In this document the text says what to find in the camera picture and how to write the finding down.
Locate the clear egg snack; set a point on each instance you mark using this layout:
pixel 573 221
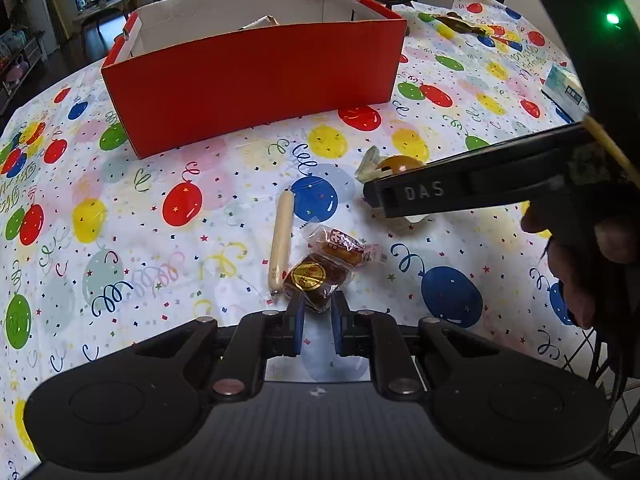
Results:
pixel 376 168

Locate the dark wrapper on table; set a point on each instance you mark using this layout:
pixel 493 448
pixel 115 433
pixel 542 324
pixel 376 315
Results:
pixel 460 26

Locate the clear brown pastry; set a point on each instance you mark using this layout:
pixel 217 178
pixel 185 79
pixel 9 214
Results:
pixel 339 246

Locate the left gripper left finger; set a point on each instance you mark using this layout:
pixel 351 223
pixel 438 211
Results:
pixel 259 337

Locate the tv cabinet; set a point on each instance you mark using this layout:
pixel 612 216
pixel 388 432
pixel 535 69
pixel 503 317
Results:
pixel 19 67

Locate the brown cake gold label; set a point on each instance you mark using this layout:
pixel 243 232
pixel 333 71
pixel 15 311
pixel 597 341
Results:
pixel 316 278

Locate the red cardboard box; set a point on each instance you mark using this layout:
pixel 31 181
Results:
pixel 183 71

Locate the person right hand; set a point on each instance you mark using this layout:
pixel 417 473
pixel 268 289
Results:
pixel 597 261

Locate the coffee table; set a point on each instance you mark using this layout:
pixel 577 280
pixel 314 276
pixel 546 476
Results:
pixel 101 10

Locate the tissue pack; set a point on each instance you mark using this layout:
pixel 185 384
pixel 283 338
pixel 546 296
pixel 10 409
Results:
pixel 564 88

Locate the beige sausage stick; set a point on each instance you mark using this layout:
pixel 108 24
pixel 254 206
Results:
pixel 281 242

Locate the balloon pattern tablecloth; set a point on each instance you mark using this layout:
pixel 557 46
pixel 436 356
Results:
pixel 100 249

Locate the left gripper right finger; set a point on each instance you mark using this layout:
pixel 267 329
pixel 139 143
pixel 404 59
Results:
pixel 375 336

